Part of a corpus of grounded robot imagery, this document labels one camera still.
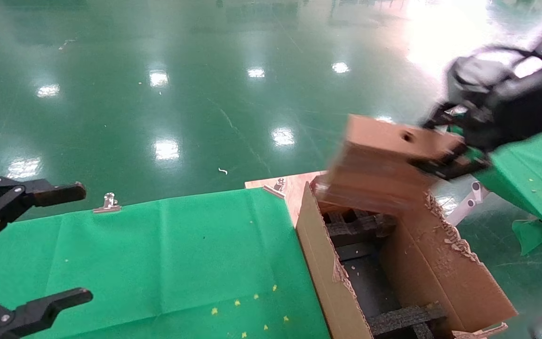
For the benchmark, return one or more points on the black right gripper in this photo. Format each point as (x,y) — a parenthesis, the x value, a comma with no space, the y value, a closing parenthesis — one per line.
(525,113)

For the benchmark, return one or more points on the small cardboard box with hole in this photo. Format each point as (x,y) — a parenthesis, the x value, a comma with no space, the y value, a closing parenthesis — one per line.
(379,155)

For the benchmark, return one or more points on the large open cardboard carton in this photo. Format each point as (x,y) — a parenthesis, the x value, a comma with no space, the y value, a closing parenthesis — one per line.
(440,273)

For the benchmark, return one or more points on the white table leg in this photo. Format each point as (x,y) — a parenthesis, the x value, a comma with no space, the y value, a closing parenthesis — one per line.
(464,209)

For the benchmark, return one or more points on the silver binder clip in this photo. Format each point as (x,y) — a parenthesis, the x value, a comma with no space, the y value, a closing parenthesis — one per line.
(275,190)
(108,206)

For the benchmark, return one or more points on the green tablecloth on side table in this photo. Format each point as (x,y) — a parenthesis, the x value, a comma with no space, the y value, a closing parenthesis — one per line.
(534,179)

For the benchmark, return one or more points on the black foam insert block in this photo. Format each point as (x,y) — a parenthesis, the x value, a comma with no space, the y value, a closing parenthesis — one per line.
(402,318)
(360,228)

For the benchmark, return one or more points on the green tablecloth with yellow specks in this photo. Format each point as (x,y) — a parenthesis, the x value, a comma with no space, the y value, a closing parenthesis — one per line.
(158,263)

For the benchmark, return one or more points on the black foam bottom liner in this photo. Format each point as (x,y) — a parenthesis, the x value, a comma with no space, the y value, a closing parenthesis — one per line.
(370,287)

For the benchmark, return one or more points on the white scrap on floor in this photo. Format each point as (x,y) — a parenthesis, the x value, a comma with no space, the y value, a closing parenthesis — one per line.
(224,171)

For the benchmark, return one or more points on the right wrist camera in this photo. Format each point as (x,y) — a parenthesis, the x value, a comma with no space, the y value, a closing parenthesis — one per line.
(480,75)

